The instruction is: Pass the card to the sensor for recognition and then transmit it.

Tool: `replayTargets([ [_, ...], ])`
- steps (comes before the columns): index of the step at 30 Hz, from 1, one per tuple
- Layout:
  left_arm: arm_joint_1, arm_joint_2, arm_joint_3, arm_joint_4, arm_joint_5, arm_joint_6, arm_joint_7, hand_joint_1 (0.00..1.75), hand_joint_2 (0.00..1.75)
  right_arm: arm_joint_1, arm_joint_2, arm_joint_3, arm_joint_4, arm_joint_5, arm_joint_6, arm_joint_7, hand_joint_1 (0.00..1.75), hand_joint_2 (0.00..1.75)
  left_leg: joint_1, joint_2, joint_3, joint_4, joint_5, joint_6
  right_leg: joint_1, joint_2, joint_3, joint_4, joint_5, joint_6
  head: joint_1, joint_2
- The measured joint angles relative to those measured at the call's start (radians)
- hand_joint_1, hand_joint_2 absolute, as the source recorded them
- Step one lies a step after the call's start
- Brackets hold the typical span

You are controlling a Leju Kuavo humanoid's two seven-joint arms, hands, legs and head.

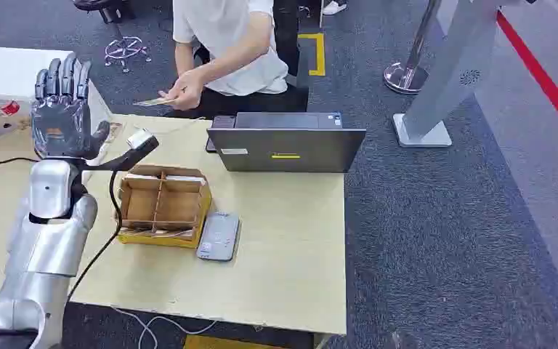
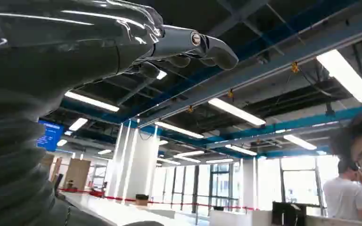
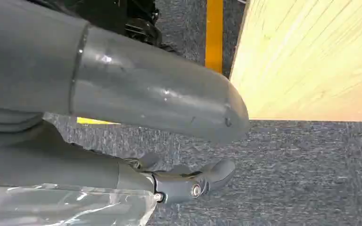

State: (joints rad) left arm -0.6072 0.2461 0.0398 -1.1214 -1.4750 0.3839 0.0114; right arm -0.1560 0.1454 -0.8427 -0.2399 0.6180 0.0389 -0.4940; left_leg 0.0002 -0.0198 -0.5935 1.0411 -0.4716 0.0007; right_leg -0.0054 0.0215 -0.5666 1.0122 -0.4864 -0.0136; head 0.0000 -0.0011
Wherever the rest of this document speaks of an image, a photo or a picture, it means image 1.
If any person's hand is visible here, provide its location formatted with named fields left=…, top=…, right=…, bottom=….
left=158, top=70, right=206, bottom=111

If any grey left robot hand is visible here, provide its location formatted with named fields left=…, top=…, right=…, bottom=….
left=31, top=52, right=111, bottom=162

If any white box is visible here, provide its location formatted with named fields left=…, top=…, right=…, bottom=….
left=0, top=45, right=113, bottom=130

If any person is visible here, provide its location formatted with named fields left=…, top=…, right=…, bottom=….
left=158, top=0, right=310, bottom=120

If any chrome chair base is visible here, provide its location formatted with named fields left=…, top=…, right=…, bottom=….
left=103, top=24, right=153, bottom=74

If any dark grey laptop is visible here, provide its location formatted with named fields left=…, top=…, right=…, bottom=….
left=206, top=112, right=367, bottom=174

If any wooden card box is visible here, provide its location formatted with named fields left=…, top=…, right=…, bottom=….
left=116, top=164, right=213, bottom=250

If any yellow floor tape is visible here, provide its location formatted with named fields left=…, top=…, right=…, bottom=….
left=298, top=32, right=327, bottom=78

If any grey phone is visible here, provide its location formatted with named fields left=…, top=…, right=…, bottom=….
left=195, top=211, right=240, bottom=262

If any white shoe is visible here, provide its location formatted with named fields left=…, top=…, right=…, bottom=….
left=321, top=0, right=348, bottom=16

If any grey floor stand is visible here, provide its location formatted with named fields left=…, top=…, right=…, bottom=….
left=392, top=0, right=506, bottom=148

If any red floor tape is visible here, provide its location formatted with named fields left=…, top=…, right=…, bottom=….
left=496, top=10, right=558, bottom=151

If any white cable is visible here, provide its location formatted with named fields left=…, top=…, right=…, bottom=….
left=111, top=306, right=218, bottom=349

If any chrome stanchion post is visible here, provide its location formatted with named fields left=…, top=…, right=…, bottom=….
left=383, top=0, right=444, bottom=95

